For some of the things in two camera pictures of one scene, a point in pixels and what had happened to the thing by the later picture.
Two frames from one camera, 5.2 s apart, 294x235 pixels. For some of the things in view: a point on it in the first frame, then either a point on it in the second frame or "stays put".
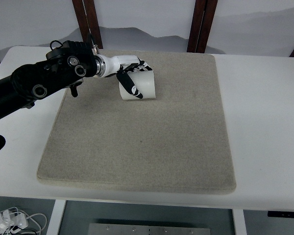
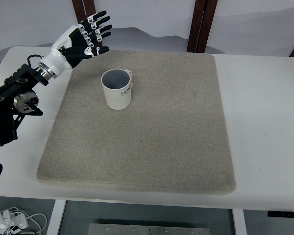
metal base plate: [134, 229] stays put
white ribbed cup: [144, 82] -> [117, 84]
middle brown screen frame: [203, 15] stays put
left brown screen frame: [87, 21] stays put
